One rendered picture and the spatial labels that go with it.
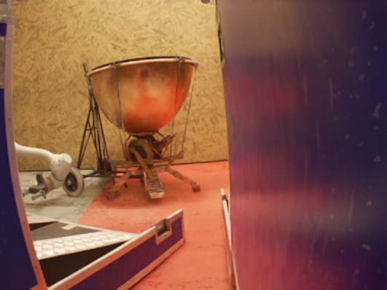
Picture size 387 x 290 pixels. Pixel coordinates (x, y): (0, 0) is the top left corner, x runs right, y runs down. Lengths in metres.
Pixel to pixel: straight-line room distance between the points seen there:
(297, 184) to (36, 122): 3.46
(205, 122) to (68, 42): 1.62
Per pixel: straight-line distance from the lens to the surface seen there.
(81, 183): 2.23
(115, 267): 0.93
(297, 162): 0.16
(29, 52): 3.70
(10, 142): 0.63
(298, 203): 0.16
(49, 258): 0.96
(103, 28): 3.43
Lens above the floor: 0.51
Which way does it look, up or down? 5 degrees down
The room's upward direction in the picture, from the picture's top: 4 degrees counter-clockwise
